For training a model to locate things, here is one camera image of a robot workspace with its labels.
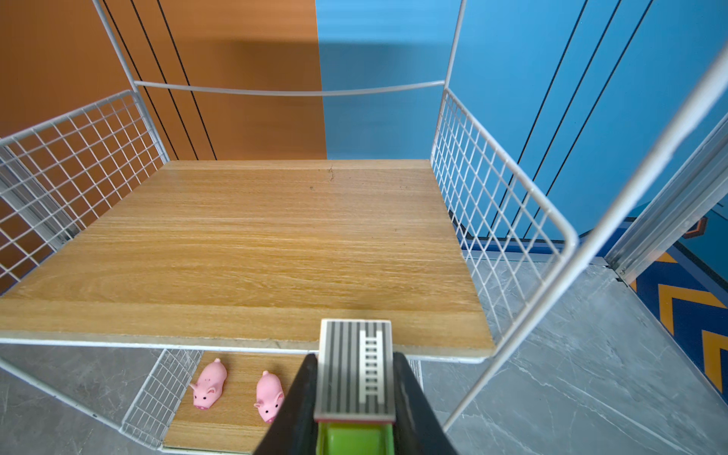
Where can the white wire wooden shelf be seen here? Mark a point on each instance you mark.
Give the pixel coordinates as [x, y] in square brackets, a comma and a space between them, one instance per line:
[575, 91]

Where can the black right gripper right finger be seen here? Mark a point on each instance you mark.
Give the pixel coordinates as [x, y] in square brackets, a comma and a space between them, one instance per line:
[416, 429]

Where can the pink pig toy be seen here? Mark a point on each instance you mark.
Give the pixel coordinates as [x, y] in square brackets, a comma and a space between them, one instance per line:
[269, 396]
[208, 388]

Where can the green grey toy truck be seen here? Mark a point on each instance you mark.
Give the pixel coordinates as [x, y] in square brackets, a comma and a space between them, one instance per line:
[355, 404]

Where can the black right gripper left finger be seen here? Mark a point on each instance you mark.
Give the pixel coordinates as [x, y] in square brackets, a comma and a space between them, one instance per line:
[295, 431]

